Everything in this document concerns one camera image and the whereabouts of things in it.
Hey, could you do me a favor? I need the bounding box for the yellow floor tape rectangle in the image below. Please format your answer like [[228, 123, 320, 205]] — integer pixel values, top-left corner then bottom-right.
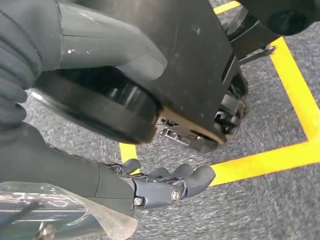
[[119, 0, 320, 187]]

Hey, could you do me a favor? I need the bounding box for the clear plastic sheet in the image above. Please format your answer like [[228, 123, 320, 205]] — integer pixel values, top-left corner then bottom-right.
[[0, 181, 138, 240]]

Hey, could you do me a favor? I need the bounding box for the black robot left leg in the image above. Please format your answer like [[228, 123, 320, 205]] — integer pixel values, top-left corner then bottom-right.
[[226, 0, 320, 65]]

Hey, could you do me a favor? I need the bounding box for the black robot right foot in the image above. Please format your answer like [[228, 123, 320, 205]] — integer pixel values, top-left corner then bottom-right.
[[155, 115, 220, 154]]

